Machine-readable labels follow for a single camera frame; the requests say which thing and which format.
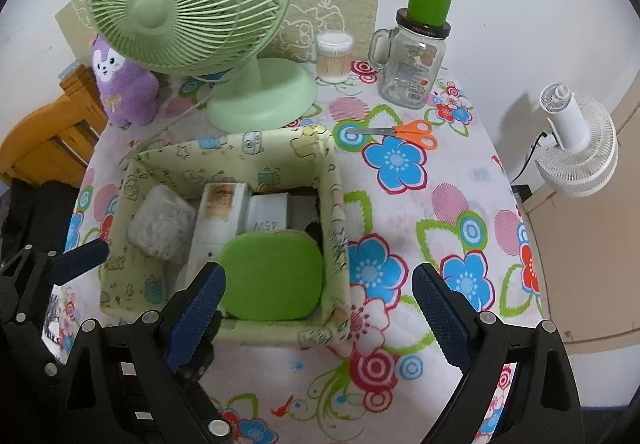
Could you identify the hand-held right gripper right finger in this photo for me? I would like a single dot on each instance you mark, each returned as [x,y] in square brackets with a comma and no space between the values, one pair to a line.
[440,319]

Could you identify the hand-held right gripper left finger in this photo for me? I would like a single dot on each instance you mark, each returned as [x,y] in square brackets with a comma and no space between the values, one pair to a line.
[197,314]

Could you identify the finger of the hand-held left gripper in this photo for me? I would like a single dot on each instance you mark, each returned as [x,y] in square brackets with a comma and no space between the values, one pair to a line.
[80,260]
[200,359]

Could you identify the green oval case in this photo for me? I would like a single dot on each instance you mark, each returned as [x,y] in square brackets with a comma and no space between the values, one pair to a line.
[272,276]

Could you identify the white bagged item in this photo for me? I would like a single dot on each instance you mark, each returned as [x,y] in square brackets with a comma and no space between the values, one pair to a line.
[160,224]

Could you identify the long white box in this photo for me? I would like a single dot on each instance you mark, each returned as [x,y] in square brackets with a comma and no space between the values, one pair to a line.
[220,219]

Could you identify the white charger box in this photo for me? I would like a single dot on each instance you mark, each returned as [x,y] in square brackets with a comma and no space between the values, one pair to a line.
[267,216]

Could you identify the yellow patterned storage box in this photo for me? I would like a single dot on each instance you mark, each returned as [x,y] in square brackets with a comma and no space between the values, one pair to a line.
[335,204]

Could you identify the dark clothing pile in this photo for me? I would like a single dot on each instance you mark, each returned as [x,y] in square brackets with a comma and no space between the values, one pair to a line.
[40,214]

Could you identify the floral tablecloth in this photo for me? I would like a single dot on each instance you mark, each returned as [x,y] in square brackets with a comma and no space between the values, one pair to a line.
[425,224]

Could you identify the orange wooden chair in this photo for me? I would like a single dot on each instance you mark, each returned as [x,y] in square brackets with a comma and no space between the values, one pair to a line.
[40,144]

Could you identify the purple plush toy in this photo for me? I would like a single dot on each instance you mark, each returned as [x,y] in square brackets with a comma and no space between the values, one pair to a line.
[125,94]

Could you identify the beige cabinet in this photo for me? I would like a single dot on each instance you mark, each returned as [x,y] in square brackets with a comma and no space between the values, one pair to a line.
[600,249]

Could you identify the white standing fan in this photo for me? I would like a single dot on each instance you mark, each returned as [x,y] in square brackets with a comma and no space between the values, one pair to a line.
[580,159]

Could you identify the glass jar with green lid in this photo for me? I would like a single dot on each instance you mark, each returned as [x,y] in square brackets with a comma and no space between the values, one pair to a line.
[407,69]

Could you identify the green desk fan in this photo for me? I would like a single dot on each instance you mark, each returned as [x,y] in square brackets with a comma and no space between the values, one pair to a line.
[150,9]

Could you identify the clear cotton swab jar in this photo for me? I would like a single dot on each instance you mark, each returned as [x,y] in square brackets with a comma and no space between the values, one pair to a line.
[334,59]

